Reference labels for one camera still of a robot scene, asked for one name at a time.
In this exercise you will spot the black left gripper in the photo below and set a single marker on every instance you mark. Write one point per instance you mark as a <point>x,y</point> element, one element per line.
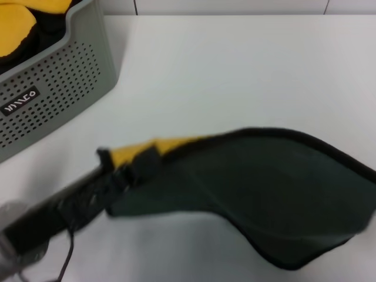
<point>73,202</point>

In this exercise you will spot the green yellow towel black trim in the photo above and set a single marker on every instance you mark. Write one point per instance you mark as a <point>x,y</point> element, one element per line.
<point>249,182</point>

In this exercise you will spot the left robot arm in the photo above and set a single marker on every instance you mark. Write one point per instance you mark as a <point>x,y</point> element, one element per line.
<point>11,249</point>

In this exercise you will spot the grey perforated storage box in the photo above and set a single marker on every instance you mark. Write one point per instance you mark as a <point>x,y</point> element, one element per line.
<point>73,67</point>

